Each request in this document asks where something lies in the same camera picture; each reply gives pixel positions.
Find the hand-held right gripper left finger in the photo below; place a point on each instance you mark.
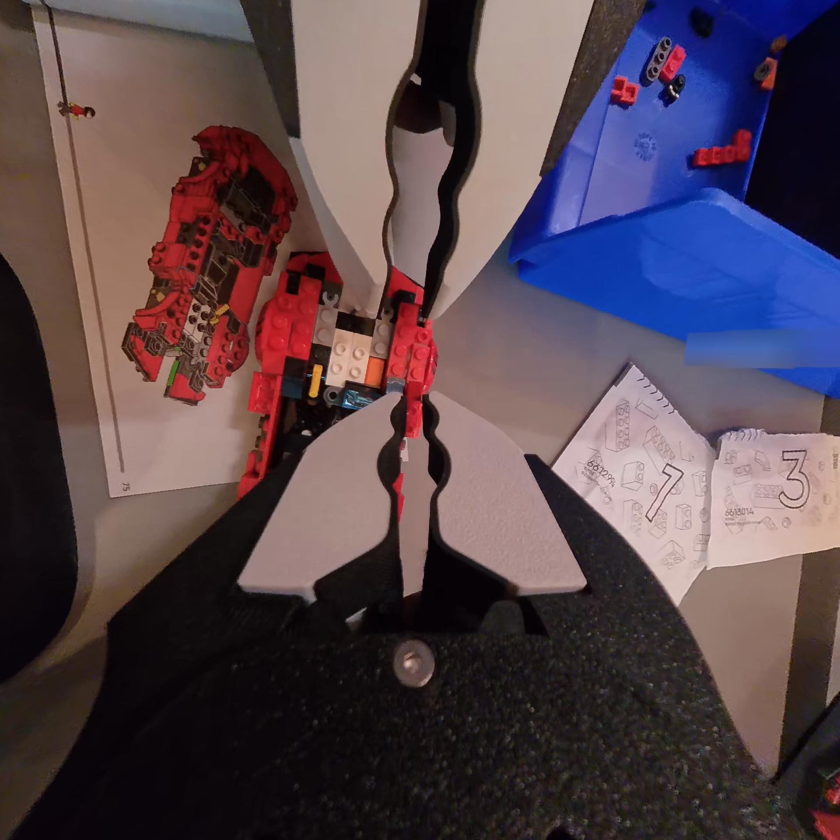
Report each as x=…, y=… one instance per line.
x=315, y=512

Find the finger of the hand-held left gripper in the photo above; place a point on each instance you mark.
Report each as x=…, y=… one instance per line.
x=348, y=131
x=512, y=131

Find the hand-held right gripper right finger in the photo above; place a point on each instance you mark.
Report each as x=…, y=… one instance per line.
x=499, y=512

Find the red toy brick car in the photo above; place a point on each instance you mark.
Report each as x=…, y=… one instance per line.
x=289, y=321

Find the red corner toy brick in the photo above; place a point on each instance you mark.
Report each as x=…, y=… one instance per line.
x=623, y=92

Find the grey holed toy beam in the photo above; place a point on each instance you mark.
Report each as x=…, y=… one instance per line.
x=659, y=58

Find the small black toy piece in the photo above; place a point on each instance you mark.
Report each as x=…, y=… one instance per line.
x=676, y=87
x=702, y=23

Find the small red toy brick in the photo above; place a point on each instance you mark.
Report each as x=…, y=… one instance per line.
x=676, y=62

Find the white building instruction booklet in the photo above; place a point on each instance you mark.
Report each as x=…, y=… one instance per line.
x=197, y=446

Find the white printed paper bag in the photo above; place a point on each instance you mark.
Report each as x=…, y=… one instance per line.
x=630, y=459
x=754, y=525

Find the long red toy brick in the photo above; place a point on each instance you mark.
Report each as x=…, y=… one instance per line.
x=722, y=154

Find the orange and black toy piece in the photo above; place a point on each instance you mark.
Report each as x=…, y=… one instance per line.
x=765, y=71

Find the small brown toy piece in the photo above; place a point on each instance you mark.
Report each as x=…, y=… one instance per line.
x=778, y=43

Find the blue plastic bin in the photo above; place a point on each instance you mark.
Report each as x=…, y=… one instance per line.
x=689, y=262

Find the black padded chair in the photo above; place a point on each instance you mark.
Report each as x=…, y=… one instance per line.
x=33, y=459

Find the dark container with red pieces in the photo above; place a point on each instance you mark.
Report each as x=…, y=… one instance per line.
x=814, y=774

